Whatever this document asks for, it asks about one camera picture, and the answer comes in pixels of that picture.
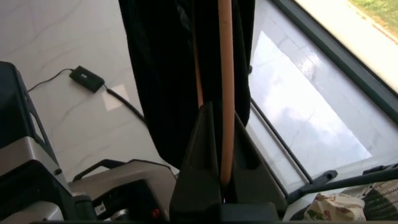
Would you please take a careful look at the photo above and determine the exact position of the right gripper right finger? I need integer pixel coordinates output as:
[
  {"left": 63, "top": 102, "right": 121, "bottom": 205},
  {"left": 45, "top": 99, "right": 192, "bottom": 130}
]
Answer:
[{"left": 229, "top": 113, "right": 289, "bottom": 214}]

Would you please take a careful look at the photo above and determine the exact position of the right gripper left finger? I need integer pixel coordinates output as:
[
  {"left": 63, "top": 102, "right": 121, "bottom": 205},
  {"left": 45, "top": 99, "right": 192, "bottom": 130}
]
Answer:
[{"left": 169, "top": 102, "right": 223, "bottom": 218}]

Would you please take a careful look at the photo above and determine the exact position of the pink clothes hanger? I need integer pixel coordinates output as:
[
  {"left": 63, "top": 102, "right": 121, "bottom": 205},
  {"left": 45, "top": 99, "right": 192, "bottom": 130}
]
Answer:
[{"left": 190, "top": 0, "right": 236, "bottom": 187}]

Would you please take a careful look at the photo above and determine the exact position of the black garment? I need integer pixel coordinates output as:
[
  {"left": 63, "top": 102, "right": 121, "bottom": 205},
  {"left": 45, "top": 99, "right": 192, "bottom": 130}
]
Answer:
[{"left": 118, "top": 0, "right": 256, "bottom": 170}]

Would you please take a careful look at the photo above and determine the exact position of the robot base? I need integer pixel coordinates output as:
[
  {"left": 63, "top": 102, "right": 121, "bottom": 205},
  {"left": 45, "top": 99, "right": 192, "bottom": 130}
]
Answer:
[{"left": 0, "top": 60, "right": 178, "bottom": 223}]

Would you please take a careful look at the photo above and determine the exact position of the black clothes rack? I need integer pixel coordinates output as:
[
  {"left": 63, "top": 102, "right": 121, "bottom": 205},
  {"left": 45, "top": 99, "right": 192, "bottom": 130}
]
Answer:
[{"left": 247, "top": 98, "right": 398, "bottom": 205}]

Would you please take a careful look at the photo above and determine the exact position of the cream printed garment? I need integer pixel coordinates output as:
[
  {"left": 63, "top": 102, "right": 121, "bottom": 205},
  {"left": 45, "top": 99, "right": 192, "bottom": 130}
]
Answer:
[{"left": 303, "top": 192, "right": 367, "bottom": 222}]

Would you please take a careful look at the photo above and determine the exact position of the black power adapter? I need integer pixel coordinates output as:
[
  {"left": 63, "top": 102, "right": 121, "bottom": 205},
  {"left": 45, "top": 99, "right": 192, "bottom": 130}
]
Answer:
[{"left": 68, "top": 65, "right": 106, "bottom": 93}]

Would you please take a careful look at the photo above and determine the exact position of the thick black power cable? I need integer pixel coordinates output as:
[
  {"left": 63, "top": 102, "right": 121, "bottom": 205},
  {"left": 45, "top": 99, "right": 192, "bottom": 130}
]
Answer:
[{"left": 104, "top": 86, "right": 147, "bottom": 124}]

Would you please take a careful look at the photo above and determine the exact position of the thin black power cable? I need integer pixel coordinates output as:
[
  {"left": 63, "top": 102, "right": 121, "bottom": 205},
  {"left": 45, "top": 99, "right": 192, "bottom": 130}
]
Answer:
[{"left": 27, "top": 68, "right": 74, "bottom": 93}]

